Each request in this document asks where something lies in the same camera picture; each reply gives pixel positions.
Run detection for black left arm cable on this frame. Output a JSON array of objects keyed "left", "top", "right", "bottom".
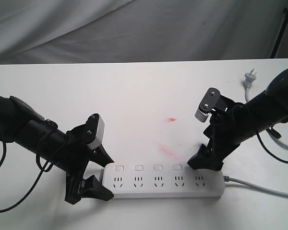
[{"left": 0, "top": 119, "right": 70, "bottom": 214}]

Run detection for black grey right wrist camera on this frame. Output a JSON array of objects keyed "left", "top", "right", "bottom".
[{"left": 194, "top": 88, "right": 221, "bottom": 123}]

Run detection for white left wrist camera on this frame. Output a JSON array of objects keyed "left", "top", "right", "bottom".
[{"left": 87, "top": 114, "right": 105, "bottom": 150}]

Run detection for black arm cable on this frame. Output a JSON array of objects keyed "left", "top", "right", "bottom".
[
  {"left": 0, "top": 119, "right": 70, "bottom": 214},
  {"left": 255, "top": 126, "right": 288, "bottom": 165}
]

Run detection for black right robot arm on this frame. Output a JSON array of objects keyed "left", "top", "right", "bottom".
[{"left": 187, "top": 69, "right": 288, "bottom": 171}]

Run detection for grey backdrop cloth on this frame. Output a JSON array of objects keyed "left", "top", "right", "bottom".
[{"left": 0, "top": 0, "right": 288, "bottom": 64}]

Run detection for grey power cord with plug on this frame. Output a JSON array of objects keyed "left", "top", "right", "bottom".
[{"left": 222, "top": 67, "right": 288, "bottom": 200}]

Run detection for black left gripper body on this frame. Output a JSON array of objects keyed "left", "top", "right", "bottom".
[{"left": 55, "top": 114, "right": 97, "bottom": 205}]

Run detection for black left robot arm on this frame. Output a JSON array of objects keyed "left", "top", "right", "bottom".
[{"left": 0, "top": 96, "right": 114, "bottom": 204}]

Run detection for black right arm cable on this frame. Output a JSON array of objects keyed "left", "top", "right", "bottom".
[{"left": 255, "top": 126, "right": 288, "bottom": 165}]

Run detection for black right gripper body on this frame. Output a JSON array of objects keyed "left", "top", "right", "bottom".
[{"left": 204, "top": 95, "right": 252, "bottom": 163}]

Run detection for white five-socket power strip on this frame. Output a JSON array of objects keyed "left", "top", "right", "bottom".
[{"left": 102, "top": 162, "right": 225, "bottom": 199}]

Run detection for black stand in background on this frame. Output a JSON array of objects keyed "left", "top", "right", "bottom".
[{"left": 269, "top": 5, "right": 288, "bottom": 59}]

